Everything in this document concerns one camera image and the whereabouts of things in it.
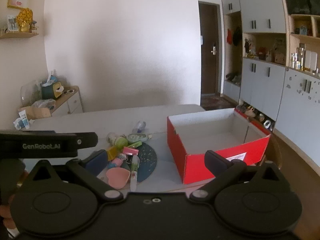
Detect small photo card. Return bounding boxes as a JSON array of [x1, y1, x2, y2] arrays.
[[7, 14, 18, 32]]

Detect red cardboard box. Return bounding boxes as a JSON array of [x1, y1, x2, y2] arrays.
[[167, 108, 272, 185]]

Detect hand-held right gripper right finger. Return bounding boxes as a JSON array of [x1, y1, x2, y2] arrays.
[[190, 150, 284, 203]]

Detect patterned door rug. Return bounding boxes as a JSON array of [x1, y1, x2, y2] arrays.
[[201, 96, 240, 110]]

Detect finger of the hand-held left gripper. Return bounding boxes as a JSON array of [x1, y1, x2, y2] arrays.
[[75, 132, 98, 153]]

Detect person's left hand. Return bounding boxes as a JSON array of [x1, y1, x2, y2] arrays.
[[0, 194, 19, 238]]

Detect pale green correction tape dispenser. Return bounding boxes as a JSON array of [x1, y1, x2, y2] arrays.
[[126, 133, 148, 143]]

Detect white and blue packets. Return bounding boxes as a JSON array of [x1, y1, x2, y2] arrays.
[[14, 111, 34, 130]]

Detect dark brown door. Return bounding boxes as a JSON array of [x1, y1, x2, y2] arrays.
[[199, 2, 223, 98]]

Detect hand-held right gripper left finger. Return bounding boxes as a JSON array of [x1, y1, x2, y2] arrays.
[[30, 149, 123, 202]]

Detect pink heart-shaped dish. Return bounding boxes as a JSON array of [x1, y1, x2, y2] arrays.
[[106, 168, 131, 189]]

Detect yellow small object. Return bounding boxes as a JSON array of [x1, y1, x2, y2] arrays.
[[106, 146, 119, 160]]

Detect green tissue box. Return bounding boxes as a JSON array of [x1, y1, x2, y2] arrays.
[[41, 79, 63, 100]]

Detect group of glass bottles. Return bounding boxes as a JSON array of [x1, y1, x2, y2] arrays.
[[290, 44, 307, 72]]

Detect row of shoes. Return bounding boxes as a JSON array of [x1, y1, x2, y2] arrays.
[[235, 102, 274, 130]]

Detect pink and blue small toy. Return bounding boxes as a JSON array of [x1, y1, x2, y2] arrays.
[[109, 156, 125, 168]]

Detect large grey wall cabinet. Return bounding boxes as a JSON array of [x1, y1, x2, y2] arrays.
[[221, 0, 320, 155]]

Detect white side cabinet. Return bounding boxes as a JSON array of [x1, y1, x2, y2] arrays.
[[51, 85, 83, 117]]

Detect clear bottle of purple pins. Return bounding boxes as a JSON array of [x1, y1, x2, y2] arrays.
[[132, 120, 147, 134]]

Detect gold tree ornament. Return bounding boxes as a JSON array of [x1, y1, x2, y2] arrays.
[[16, 7, 33, 32]]

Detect dark blue round placemat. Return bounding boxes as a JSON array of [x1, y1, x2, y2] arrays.
[[136, 142, 158, 182]]

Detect white and green marker pen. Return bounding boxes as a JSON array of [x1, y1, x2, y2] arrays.
[[130, 154, 140, 192]]

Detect brown cardboard carton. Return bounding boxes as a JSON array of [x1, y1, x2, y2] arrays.
[[18, 106, 52, 120]]

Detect group of shelf figurines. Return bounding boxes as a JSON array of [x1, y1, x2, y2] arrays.
[[244, 37, 287, 64]]

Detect clear plastic container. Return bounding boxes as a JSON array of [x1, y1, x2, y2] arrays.
[[20, 82, 43, 107]]

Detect crumpled plastic bag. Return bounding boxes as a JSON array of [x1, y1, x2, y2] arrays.
[[32, 99, 56, 110]]

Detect toothpick jar with green lid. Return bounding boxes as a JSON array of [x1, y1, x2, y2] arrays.
[[106, 132, 128, 147]]

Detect wooden wall shelf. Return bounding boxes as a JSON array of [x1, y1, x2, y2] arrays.
[[0, 31, 39, 39]]

